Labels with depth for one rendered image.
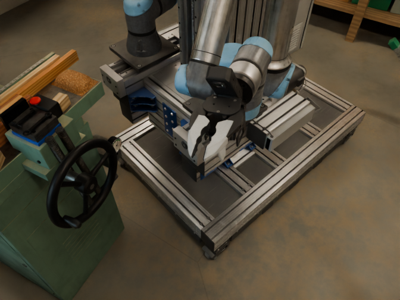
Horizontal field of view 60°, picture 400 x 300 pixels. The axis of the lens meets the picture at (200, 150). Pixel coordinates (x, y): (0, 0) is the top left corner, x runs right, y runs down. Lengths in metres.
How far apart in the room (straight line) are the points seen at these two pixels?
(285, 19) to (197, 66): 0.28
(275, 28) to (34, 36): 2.76
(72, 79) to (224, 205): 0.91
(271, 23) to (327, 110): 1.34
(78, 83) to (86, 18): 2.37
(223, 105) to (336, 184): 1.61
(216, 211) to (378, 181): 1.04
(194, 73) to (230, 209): 0.96
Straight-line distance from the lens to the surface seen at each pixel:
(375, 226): 2.12
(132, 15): 1.46
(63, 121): 1.10
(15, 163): 1.15
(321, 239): 1.97
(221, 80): 0.60
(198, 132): 0.61
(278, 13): 1.00
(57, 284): 1.67
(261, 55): 0.78
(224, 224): 1.66
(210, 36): 0.87
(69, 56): 1.39
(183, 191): 1.74
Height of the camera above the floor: 1.68
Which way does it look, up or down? 50 degrees down
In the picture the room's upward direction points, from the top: straight up
